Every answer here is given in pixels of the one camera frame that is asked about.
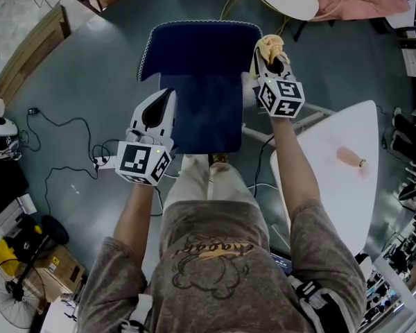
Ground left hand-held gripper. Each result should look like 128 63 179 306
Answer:
114 87 177 188

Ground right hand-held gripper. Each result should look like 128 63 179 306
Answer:
250 48 306 120

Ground yellow wiping cloth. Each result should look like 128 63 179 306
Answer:
248 34 291 82

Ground dark blue chair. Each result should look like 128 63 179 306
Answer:
135 19 263 155

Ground person's right forearm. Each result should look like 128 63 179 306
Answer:
268 116 322 218

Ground person's left forearm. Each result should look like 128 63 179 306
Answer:
112 182 160 242

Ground white power strip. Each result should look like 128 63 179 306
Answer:
92 154 121 171

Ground person's cream trousers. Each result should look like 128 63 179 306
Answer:
163 153 256 221

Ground small pink object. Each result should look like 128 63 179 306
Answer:
335 146 370 180

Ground low wooden platform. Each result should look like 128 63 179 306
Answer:
0 1 72 100

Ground large white table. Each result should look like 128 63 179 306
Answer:
242 99 381 256

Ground white black helmet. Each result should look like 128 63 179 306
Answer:
0 116 23 161

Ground white carton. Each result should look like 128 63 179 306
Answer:
0 192 38 239

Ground black hard case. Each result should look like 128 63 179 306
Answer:
0 149 31 225

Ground cardboard box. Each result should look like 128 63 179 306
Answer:
33 244 88 295

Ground person's brown printed t-shirt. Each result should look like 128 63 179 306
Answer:
76 199 368 333

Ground black yellow equipment case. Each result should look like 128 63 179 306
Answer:
0 216 46 268

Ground black device screen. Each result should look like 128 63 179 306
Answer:
269 251 294 275

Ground white workbench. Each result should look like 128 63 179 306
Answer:
43 298 87 333

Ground cluttered equipment bench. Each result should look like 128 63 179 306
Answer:
358 199 416 333

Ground long black cable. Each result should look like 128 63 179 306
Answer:
44 166 100 218

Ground white cable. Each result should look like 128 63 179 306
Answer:
244 182 281 196

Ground black power adapter with cable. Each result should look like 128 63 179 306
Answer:
26 107 101 162

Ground black white shoulder strap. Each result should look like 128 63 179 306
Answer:
119 293 153 333
287 275 347 333

